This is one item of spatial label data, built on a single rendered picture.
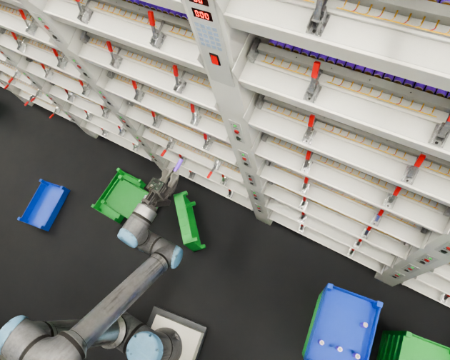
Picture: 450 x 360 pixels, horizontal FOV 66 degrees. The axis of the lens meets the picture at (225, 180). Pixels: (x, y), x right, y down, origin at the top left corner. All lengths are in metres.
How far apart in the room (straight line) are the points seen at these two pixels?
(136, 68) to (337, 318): 1.18
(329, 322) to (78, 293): 1.48
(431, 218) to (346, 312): 0.55
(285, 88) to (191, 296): 1.48
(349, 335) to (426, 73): 1.09
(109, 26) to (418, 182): 0.92
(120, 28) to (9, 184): 2.01
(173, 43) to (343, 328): 1.17
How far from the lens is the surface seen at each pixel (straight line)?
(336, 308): 1.51
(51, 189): 2.67
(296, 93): 0.82
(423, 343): 1.73
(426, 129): 0.81
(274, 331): 1.98
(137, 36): 1.05
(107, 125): 2.22
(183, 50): 0.96
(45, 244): 2.55
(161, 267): 1.44
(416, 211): 1.15
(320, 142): 0.98
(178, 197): 2.00
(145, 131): 1.83
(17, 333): 1.32
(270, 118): 1.01
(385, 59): 0.64
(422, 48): 0.65
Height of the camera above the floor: 1.98
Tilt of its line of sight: 65 degrees down
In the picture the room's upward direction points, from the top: 25 degrees counter-clockwise
